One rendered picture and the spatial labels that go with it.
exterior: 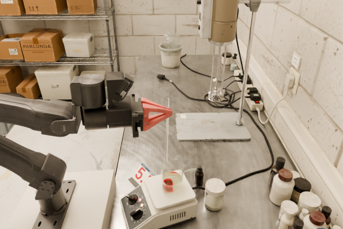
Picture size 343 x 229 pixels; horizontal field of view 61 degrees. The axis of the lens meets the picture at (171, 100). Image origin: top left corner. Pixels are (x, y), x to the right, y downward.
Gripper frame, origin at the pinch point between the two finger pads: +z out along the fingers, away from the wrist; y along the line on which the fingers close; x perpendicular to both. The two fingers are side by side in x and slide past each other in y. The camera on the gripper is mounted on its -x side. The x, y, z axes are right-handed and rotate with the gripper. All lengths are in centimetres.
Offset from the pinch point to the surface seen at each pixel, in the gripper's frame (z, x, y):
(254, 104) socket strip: 50, 29, 48
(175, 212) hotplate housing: 1.8, 28.4, -6.5
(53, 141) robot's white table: -38, 36, 41
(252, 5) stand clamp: 35, -18, 36
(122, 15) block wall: -2, 36, 249
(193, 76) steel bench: 32, 34, 90
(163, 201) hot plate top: -1.6, 25.5, -4.8
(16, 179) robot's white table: -47, 36, 21
